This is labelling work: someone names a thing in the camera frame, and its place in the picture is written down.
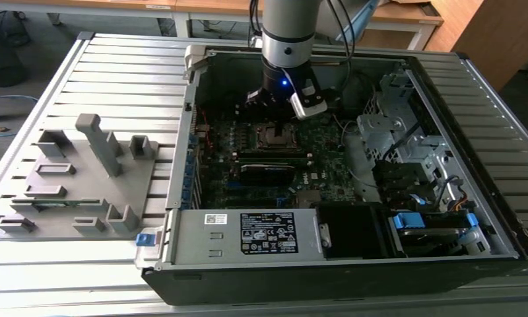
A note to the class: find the black fan shroud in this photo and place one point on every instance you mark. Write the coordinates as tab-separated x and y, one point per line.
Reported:
352	231

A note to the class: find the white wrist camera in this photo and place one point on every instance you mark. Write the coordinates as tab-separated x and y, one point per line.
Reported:
309	107

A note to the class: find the black expansion slot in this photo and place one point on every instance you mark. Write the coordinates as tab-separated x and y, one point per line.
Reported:
252	203
252	192

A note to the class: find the black bin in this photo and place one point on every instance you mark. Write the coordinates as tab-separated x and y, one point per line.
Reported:
6	74

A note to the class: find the CPU silver plate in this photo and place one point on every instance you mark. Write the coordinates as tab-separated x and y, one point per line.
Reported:
270	140

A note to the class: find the CPU socket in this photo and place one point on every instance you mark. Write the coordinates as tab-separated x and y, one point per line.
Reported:
257	148

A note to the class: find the black PC case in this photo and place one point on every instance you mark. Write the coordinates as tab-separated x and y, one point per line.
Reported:
289	287

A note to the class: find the wooden cabinet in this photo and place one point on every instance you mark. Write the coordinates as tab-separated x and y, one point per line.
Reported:
501	33

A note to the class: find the black RAM slot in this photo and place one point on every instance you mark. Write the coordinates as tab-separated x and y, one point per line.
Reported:
272	153

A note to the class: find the black graphics card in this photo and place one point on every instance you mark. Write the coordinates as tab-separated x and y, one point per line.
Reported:
265	175

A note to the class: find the green motherboard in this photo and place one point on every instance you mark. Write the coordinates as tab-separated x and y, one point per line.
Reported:
329	165

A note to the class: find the hard disk in blue carrier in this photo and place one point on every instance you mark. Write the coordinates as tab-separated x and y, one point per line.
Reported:
406	220

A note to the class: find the silver drive cage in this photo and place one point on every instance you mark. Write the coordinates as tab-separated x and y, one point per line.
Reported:
377	123

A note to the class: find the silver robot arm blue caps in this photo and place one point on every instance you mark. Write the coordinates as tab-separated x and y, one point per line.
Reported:
288	26

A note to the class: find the black plastic drive bracket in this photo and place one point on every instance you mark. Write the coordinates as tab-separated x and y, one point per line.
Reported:
400	178

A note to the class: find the grey chipset heatsink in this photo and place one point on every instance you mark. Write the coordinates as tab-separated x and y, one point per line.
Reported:
308	196

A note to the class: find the grey floor stand base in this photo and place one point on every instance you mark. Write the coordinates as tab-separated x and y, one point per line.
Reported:
0	110

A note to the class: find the grey parts rack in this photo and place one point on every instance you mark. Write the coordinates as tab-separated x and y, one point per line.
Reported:
87	198

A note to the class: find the wooden desk white frame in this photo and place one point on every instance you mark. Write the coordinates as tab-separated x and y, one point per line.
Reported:
404	20
91	2

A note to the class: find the grey power supply unit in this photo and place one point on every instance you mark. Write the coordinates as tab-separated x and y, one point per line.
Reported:
201	241

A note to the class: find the blue case latch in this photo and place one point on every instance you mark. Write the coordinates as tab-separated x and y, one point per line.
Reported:
143	240

